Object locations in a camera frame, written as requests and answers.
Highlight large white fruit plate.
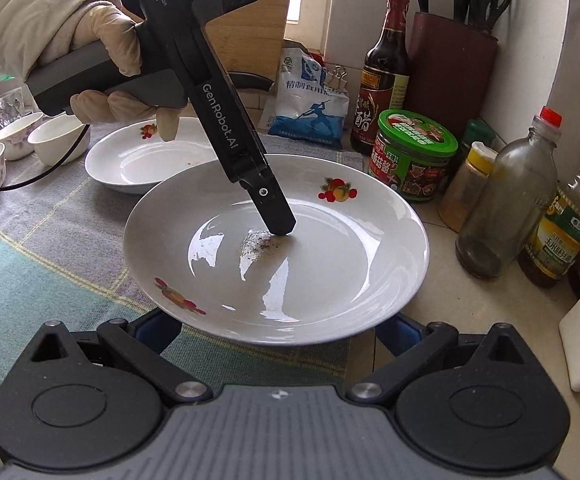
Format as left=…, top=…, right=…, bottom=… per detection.
left=124, top=154, right=430, bottom=346

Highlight oval white plate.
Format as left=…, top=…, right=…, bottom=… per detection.
left=85, top=117, right=216, bottom=195

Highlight white floral bowl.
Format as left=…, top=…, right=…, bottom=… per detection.
left=28, top=114, right=86, bottom=167

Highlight grey blue kitchen towel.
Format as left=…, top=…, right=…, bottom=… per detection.
left=0, top=159, right=349, bottom=388

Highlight gloved left hand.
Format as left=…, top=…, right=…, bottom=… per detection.
left=66, top=1, right=184, bottom=143

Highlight bamboo cutting board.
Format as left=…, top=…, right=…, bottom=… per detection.
left=116, top=0, right=297, bottom=84

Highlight white blue salt bag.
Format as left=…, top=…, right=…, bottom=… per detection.
left=268, top=48, right=349, bottom=148

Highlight yellow lid spice jar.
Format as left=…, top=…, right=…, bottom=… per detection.
left=438, top=141, right=498, bottom=233

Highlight clear glass bottle red cap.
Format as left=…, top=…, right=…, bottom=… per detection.
left=456, top=106, right=562, bottom=280

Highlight metal binder clips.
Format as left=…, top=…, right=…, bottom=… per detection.
left=325, top=65, right=347, bottom=93

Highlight yellow label oil bottle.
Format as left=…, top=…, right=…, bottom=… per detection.
left=518, top=167, right=580, bottom=288

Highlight green lid sauce jar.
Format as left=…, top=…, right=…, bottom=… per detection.
left=368, top=110, right=458, bottom=203

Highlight clear glass mug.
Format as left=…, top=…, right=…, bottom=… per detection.
left=0, top=87, right=25, bottom=127

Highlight dark vinegar bottle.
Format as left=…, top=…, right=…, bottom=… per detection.
left=351, top=0, right=411, bottom=156

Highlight green lid small jar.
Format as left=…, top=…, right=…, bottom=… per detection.
left=460, top=119, right=497, bottom=156

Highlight dark red knife block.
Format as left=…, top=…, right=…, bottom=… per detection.
left=405, top=0, right=512, bottom=138

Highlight black handled kitchen knife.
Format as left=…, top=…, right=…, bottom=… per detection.
left=228, top=70, right=273, bottom=92

